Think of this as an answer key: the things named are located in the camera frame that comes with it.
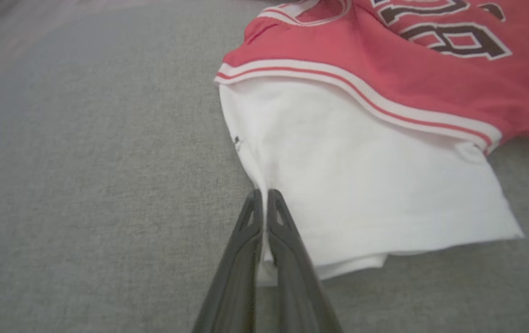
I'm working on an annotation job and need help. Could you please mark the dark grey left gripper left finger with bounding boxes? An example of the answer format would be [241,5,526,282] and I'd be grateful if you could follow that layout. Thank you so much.
[192,189,264,333]

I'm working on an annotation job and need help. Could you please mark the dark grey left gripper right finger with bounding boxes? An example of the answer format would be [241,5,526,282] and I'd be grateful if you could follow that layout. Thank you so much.
[267,189,344,333]

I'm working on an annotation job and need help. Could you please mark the red jersey with white sleeves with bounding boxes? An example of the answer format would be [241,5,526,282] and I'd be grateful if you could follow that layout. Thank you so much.
[213,0,529,287]

